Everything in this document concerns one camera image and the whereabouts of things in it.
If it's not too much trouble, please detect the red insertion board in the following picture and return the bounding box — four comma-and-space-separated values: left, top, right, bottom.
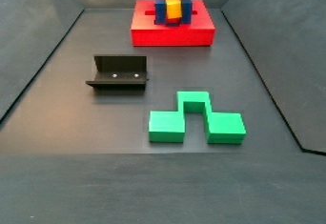
129, 0, 216, 47

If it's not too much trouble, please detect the yellow rectangular bar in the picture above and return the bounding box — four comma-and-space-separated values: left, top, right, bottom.
164, 0, 181, 19

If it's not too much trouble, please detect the dark blue U-shaped block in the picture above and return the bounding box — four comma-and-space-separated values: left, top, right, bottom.
153, 0, 192, 27

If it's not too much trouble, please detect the green stepped block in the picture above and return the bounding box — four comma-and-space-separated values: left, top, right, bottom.
149, 92, 247, 144

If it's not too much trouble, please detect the black angled bracket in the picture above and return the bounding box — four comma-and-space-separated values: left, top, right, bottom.
85, 54, 148, 90

